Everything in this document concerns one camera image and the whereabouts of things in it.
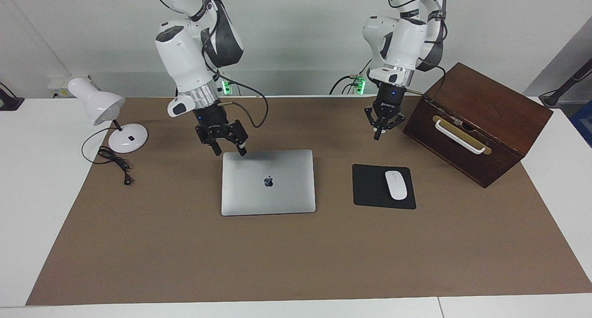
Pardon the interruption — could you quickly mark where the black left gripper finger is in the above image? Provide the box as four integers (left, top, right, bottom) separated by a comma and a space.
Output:
364, 108, 382, 141
380, 115, 406, 133

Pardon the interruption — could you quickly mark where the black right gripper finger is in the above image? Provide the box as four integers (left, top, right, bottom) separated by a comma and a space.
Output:
195, 126, 222, 156
230, 120, 249, 157

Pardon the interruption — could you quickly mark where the grey Apple laptop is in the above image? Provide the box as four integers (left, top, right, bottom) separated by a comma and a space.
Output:
221, 150, 316, 217

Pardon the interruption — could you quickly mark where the white computer mouse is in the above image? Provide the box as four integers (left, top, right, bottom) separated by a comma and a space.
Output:
385, 170, 408, 201

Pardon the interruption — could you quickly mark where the black mouse pad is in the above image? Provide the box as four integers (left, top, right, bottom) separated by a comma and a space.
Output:
352, 164, 417, 210

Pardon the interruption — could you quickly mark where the dark brown wooden box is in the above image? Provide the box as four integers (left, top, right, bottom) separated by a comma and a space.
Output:
403, 62, 554, 189

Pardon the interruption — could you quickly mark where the white desk lamp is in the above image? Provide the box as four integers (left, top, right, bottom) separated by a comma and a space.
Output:
68, 77, 149, 154

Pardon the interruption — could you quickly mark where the brown paper table mat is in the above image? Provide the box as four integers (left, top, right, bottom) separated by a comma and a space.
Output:
25, 96, 592, 306

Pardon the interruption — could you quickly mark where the black stand with pole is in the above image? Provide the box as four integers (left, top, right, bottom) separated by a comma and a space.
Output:
539, 59, 592, 108

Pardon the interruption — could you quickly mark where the blue floor object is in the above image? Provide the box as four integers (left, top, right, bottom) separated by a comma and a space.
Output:
570, 100, 592, 148

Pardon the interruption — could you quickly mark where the black stand base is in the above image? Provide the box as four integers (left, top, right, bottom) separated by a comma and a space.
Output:
0, 83, 25, 111

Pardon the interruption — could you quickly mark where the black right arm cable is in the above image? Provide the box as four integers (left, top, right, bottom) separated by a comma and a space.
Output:
146, 0, 270, 129

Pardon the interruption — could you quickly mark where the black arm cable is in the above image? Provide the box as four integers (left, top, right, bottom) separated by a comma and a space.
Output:
146, 0, 270, 129
388, 0, 448, 96

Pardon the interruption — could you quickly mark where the black left base cable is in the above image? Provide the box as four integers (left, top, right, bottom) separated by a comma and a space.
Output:
329, 59, 370, 95

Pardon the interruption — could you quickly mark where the white box handle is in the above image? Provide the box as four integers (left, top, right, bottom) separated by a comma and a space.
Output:
435, 119, 487, 155

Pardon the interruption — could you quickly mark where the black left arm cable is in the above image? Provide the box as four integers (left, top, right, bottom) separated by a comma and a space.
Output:
388, 0, 448, 96

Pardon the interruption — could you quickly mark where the black lamp power cable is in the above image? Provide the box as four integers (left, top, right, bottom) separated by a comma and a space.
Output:
81, 126, 133, 186

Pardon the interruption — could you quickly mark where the white wall power socket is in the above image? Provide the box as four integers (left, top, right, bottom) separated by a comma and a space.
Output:
48, 75, 91, 99

